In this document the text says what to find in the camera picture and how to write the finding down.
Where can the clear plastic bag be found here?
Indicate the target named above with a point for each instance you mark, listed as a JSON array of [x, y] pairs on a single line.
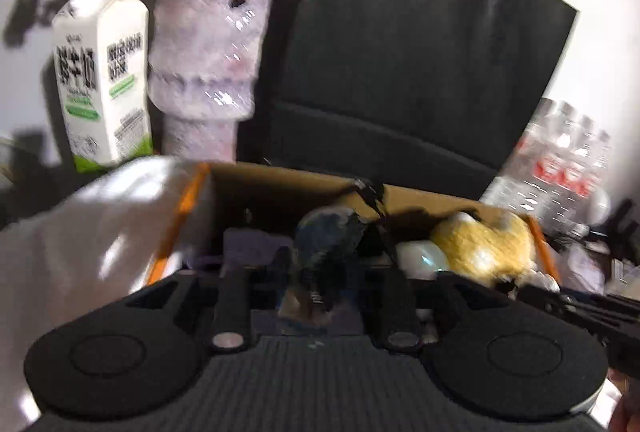
[[325, 237]]

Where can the pack of water bottles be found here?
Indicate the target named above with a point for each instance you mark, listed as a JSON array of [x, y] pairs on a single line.
[[555, 162]]

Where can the yellow white plush toy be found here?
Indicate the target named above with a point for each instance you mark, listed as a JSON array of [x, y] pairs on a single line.
[[480, 244]]

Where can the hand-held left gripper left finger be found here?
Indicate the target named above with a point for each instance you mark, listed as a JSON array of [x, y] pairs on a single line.
[[232, 307]]

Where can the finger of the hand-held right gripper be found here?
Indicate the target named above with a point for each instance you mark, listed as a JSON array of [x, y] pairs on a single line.
[[565, 307]]

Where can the lavender knit cloth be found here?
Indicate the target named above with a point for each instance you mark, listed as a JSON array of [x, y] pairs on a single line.
[[257, 244]]

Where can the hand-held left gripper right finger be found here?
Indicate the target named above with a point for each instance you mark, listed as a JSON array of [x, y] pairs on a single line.
[[400, 307]]

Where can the black paper bag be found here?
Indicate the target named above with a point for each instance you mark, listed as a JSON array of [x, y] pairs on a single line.
[[410, 62]]

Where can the orange cardboard box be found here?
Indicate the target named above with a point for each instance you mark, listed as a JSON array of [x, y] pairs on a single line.
[[250, 197]]

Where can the white green milk carton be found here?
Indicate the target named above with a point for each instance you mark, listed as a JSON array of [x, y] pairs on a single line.
[[102, 72]]

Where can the white fluffy blanket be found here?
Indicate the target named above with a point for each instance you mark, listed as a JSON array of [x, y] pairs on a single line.
[[75, 237]]

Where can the white round object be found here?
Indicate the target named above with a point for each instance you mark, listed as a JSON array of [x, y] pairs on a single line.
[[595, 207]]

